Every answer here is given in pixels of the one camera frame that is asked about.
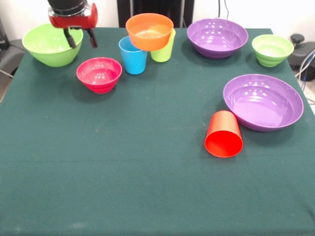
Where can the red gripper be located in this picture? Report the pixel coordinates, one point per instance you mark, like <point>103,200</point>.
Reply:
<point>73,22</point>

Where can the large green bowl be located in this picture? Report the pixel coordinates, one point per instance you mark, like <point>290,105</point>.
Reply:
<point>49,54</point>

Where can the orange bowl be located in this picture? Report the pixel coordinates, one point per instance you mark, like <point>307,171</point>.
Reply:
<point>150,40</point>

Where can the red cup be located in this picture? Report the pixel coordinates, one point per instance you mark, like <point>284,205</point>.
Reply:
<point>224,145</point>

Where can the pink bowl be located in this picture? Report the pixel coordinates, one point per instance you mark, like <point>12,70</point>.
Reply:
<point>99,81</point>

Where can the blue cup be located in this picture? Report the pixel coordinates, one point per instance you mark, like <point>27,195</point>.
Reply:
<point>133,62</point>

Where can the black chair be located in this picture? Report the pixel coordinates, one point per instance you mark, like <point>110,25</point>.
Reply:
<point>304,52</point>
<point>11,55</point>

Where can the yellow-green cup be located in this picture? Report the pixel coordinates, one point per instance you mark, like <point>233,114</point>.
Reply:
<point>163,54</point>

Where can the purple bowl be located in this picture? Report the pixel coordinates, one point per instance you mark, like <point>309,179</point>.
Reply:
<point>216,37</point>
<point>263,105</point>

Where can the dark green tablecloth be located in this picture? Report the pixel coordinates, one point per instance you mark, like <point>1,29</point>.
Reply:
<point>147,184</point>

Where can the small green bowl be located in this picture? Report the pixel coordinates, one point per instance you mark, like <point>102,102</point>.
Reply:
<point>272,52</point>

